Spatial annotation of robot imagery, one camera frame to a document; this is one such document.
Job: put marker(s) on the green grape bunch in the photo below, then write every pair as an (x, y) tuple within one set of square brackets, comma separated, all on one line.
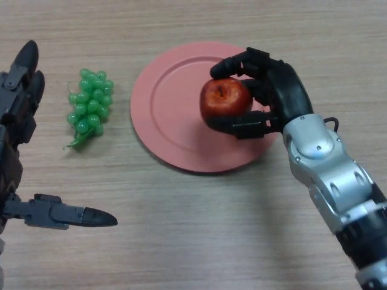
[(90, 104)]

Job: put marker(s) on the red apple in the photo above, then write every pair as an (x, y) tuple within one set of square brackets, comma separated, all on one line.
[(225, 99)]

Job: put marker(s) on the pink round plate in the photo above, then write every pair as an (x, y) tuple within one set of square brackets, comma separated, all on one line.
[(175, 121)]

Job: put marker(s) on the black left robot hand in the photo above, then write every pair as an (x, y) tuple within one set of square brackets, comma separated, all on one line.
[(16, 99)]

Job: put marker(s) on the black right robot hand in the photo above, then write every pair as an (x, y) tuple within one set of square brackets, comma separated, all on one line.
[(287, 90)]

